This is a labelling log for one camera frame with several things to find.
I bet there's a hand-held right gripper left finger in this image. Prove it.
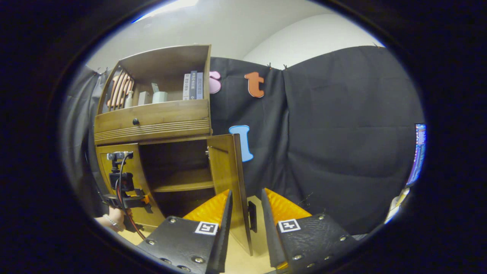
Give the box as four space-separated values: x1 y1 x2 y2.
137 189 233 274

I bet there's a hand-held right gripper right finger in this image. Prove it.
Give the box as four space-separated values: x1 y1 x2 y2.
261 188 360 271

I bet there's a black door handle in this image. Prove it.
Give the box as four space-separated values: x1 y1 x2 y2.
248 201 258 233

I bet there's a wooden double-door shoe cabinet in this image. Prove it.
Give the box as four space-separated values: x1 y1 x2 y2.
93 45 213 233

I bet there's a wooden drawer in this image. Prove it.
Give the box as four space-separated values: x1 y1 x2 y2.
94 99 212 146

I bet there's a computer monitor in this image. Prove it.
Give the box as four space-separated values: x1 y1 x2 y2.
404 123 427 188

